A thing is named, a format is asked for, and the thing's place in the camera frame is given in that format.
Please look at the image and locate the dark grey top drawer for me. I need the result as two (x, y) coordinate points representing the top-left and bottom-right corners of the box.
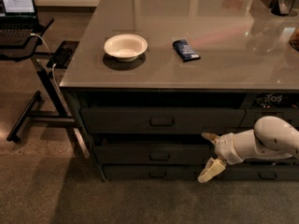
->
(80, 106), (246, 134)

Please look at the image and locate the black laptop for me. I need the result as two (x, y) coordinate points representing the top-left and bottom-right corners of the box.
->
(0, 0), (39, 48)

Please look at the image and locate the white charging cable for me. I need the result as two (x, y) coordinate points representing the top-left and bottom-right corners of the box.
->
(29, 32), (62, 93)

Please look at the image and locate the white ceramic bowl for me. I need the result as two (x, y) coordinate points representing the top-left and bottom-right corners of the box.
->
(104, 34), (148, 62)

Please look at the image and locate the dark grey drawer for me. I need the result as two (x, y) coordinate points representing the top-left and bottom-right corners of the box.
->
(103, 165), (204, 180)
(93, 134), (212, 165)
(80, 106), (246, 134)

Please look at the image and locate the black laptop stand table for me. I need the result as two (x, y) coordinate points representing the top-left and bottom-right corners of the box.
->
(0, 14), (80, 143)

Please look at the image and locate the brown object at edge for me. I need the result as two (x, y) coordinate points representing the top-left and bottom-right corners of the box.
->
(290, 28), (299, 51)

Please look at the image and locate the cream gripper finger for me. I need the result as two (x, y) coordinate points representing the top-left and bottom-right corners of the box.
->
(197, 158), (226, 183)
(202, 133), (220, 145)

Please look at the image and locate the black smartphone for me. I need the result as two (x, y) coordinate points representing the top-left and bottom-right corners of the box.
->
(53, 48), (73, 65)

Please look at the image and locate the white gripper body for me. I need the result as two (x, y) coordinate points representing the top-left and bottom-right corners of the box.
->
(214, 133), (243, 165)

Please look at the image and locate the right top drawer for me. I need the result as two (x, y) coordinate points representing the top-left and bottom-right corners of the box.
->
(237, 107), (299, 132)

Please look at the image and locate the dark grey bottom drawer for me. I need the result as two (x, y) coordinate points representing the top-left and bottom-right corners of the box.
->
(103, 165), (204, 180)

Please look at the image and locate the blue snack bar packet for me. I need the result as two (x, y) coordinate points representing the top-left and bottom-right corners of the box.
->
(172, 39), (201, 62)

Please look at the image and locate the chips bag in drawer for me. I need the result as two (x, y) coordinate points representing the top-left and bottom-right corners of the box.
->
(253, 93), (299, 108)

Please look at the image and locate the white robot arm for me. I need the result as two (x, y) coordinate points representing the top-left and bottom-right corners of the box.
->
(198, 116), (299, 183)

